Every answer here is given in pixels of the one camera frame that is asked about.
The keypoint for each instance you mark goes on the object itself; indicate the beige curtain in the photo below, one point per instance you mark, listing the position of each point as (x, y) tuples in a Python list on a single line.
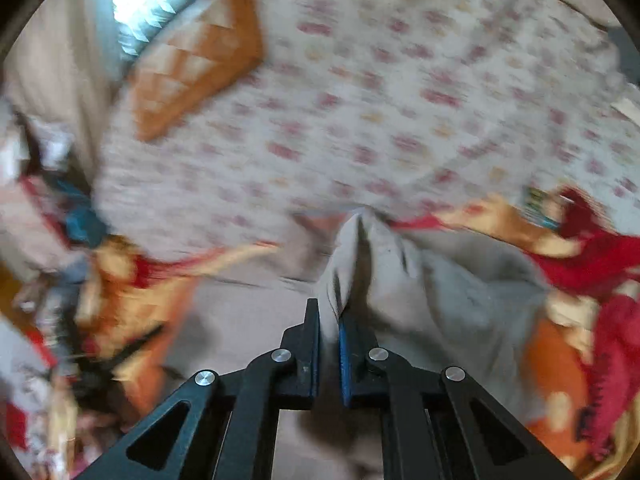
[(55, 70)]

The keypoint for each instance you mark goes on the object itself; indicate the grey garment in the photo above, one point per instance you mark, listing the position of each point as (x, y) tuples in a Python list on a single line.
[(425, 300)]

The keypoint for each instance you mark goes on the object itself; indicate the blue cloth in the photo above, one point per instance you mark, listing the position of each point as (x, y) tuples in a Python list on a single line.
[(82, 210)]

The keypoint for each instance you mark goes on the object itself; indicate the cluttered side table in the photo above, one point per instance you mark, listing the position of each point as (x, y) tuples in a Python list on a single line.
[(35, 200)]

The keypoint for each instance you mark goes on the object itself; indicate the red orange patterned blanket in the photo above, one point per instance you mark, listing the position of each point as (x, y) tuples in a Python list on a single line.
[(575, 310)]

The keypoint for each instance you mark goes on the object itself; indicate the floral white quilt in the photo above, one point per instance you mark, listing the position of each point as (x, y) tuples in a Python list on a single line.
[(380, 85)]

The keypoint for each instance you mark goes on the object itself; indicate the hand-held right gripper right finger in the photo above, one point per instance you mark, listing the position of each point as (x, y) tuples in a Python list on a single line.
[(345, 360)]

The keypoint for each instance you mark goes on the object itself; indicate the orange checkered cushion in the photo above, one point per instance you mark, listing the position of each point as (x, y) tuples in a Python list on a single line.
[(195, 60)]

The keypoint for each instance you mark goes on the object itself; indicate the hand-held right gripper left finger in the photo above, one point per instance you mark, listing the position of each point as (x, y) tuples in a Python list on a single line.
[(312, 355)]

